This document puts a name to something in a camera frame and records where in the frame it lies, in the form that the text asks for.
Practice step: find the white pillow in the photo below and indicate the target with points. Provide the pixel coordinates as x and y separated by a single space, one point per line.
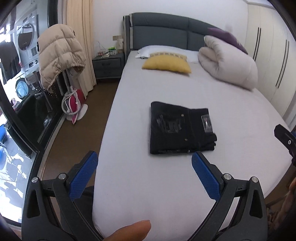
157 49

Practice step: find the beige puffer jacket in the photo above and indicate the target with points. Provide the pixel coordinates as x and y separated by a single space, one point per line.
59 53

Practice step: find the bed with white sheet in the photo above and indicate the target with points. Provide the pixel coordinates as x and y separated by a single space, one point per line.
143 185

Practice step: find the person's left hand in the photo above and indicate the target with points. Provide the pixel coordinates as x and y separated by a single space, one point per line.
129 231

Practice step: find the beige curtain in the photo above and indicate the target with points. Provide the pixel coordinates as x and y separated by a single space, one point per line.
81 27

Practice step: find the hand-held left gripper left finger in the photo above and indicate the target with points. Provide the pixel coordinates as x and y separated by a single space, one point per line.
83 176

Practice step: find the grey nightstand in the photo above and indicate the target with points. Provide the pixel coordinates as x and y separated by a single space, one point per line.
107 67

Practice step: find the white washing machine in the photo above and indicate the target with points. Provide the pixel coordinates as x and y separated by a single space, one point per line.
22 89

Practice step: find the yellow pillow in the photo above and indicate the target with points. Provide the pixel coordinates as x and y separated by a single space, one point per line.
166 63

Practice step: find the white rolled duvet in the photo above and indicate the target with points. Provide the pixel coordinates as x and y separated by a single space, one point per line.
229 64

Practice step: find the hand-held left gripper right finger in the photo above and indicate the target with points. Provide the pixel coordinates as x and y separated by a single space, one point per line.
205 176

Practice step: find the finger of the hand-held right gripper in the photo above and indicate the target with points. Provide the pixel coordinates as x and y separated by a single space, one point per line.
285 139

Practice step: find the purple pillow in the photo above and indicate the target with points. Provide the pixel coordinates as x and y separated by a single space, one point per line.
229 38

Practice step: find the black pants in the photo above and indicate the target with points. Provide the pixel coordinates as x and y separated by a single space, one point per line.
175 129

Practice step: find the grey bed headboard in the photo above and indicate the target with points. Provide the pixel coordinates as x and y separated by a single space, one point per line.
159 34

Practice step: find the cream wardrobe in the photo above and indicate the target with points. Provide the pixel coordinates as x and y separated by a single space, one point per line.
270 58

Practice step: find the white tumble dryer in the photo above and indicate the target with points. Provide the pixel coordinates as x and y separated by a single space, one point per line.
26 39

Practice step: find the person's right forearm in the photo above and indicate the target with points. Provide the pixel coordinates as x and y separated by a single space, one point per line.
290 199

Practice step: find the red garment steamer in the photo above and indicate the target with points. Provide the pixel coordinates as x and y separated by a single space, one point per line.
74 102

